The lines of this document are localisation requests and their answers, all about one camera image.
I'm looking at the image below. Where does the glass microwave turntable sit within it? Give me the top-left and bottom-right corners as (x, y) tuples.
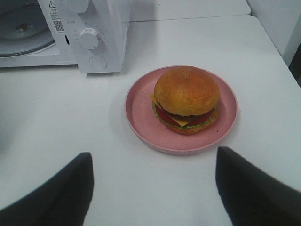
(0, 3), (54, 57)

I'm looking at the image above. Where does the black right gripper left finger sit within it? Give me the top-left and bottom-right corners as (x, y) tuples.
(0, 152), (94, 226)

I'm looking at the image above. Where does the white microwave oven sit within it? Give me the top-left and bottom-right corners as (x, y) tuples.
(0, 0), (130, 73)

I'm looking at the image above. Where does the round white door button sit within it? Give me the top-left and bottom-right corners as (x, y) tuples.
(90, 56), (107, 69)

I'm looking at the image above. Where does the white microwave knob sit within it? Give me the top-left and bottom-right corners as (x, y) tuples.
(79, 28), (100, 50)
(68, 0), (90, 14)

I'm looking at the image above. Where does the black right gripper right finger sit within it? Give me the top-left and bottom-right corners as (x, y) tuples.
(215, 146), (301, 226)

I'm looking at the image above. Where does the microwave warning label sticker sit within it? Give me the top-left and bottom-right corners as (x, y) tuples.
(48, 0), (65, 33)

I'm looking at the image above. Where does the pink speckled plate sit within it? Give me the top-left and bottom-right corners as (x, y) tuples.
(124, 66), (239, 155)

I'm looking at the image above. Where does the toy burger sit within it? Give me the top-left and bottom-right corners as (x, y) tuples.
(151, 66), (220, 135)

